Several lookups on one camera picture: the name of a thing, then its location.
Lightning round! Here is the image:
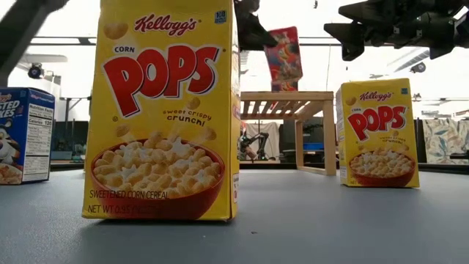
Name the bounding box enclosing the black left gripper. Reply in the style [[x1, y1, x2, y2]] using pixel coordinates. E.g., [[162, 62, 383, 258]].
[[234, 0, 278, 51]]

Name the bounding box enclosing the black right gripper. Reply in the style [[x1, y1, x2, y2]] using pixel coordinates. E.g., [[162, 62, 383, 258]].
[[324, 0, 469, 62]]

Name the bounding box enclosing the red Froot Loops cereal box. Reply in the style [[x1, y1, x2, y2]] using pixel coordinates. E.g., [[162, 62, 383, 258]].
[[263, 26, 304, 92]]

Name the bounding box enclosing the yellow Corn Pops cereal box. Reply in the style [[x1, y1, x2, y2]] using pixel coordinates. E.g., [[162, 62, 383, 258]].
[[335, 77, 421, 189], [81, 0, 242, 222]]

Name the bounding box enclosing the blue Frosted Flakes cereal box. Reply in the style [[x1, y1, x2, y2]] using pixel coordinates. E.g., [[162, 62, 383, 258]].
[[0, 87, 56, 186]]

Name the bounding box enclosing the wooden slatted shelf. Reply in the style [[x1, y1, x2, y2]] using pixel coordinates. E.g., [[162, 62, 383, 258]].
[[240, 90, 338, 177]]

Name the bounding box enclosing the white cloth curtain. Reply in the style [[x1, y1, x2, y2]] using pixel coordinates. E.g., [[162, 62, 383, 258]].
[[244, 122, 281, 159]]

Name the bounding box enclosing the black cabinet with blue strip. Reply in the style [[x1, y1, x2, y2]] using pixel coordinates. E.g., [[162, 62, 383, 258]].
[[280, 117, 327, 164]]

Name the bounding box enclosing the leaf patterned curtain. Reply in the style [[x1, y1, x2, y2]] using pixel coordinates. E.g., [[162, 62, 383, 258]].
[[422, 118, 469, 165]]

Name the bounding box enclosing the blue grey table mat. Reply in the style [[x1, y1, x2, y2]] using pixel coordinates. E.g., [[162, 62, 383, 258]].
[[0, 166, 469, 264]]

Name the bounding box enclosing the black metal gantry frame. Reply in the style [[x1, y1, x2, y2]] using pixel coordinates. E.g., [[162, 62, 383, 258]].
[[59, 95, 92, 124]]

